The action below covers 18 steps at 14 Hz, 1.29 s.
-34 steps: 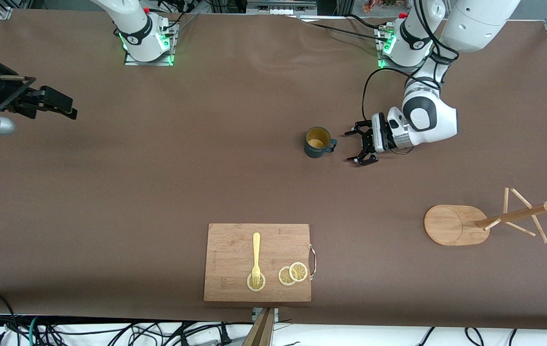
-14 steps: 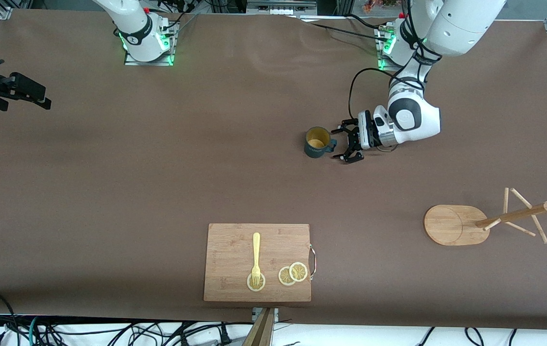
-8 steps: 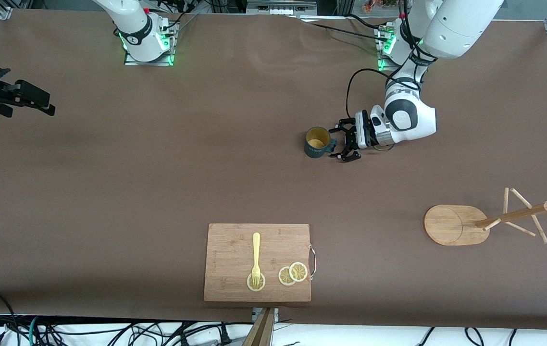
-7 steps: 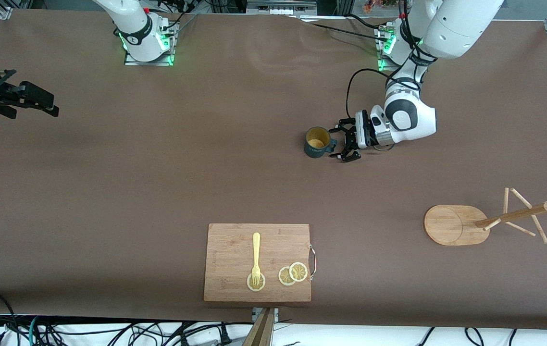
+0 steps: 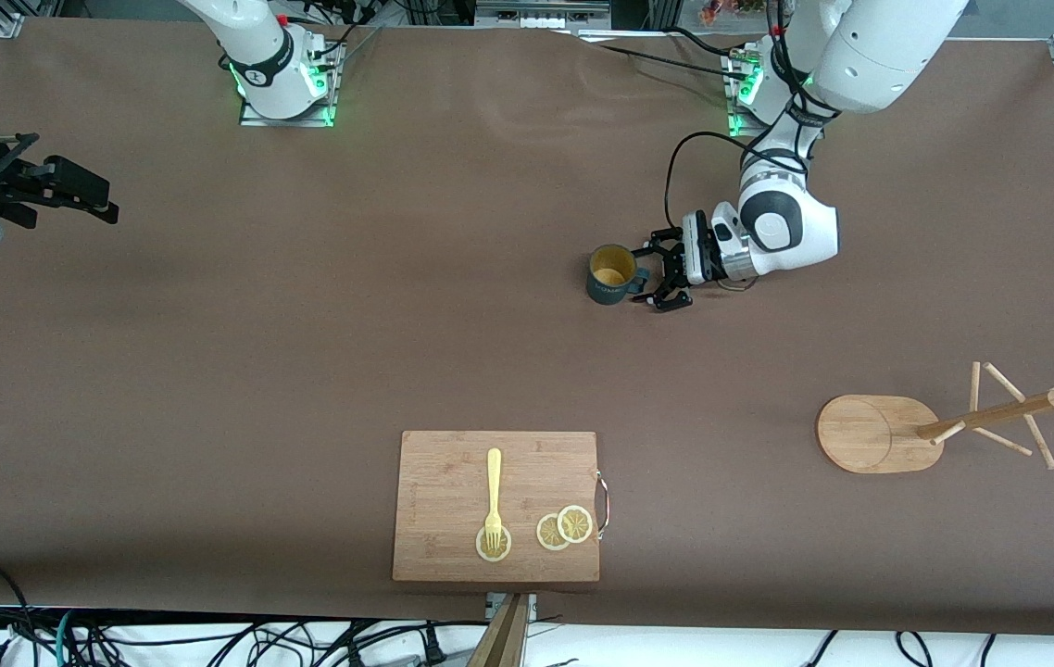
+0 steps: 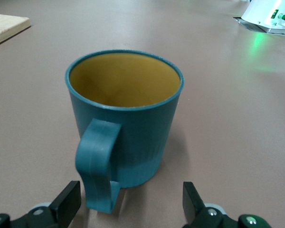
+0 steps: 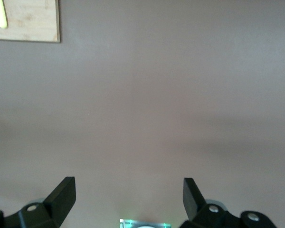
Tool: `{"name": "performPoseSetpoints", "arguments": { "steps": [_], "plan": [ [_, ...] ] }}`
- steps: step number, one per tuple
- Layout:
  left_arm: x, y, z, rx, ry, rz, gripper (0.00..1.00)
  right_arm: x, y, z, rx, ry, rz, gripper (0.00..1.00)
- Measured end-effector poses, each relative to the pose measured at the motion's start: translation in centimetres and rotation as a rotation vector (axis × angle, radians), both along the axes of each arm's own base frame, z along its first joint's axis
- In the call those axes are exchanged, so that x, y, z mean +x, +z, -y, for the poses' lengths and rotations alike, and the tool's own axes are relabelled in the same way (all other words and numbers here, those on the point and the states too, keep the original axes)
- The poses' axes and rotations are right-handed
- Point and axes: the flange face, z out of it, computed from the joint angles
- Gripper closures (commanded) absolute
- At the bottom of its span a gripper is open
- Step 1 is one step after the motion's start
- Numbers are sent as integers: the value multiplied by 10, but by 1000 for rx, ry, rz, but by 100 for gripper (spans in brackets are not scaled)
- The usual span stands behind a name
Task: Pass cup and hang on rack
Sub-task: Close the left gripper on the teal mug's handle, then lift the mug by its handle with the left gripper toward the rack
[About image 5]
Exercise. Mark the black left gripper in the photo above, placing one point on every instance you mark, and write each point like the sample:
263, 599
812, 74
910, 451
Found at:
672, 265

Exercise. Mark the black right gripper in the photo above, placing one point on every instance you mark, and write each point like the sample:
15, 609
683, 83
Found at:
16, 178

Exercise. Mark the teal mug with yellow inside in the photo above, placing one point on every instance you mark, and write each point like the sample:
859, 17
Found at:
610, 273

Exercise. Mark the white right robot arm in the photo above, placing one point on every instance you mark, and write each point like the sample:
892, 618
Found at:
260, 56

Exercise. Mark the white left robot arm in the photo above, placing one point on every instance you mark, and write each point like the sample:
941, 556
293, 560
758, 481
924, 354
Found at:
879, 46

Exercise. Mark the wooden cup rack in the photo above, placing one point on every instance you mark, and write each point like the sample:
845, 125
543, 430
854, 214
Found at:
870, 435

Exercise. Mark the lemon slice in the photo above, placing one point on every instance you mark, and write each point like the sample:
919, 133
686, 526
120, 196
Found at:
545, 534
575, 523
483, 551

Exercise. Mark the yellow plastic fork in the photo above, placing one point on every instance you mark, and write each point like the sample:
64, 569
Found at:
493, 482

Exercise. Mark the grey power strip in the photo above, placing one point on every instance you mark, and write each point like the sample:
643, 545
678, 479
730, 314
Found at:
541, 11

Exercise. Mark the bamboo cutting board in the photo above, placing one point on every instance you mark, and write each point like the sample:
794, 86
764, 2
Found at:
453, 491

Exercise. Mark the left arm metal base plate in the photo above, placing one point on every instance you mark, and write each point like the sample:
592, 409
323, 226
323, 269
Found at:
738, 111

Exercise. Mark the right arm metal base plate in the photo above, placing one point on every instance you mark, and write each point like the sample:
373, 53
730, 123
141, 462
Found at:
254, 119

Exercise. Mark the wooden post with metal bracket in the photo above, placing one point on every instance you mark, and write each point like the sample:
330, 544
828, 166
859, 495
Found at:
501, 639

